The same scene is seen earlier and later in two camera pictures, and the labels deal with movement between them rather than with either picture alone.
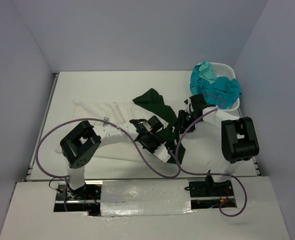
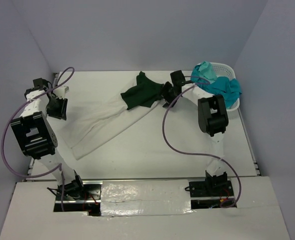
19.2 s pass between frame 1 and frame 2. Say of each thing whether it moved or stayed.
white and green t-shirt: moved
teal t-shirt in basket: stayed
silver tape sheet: stayed
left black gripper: moved
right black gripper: moved
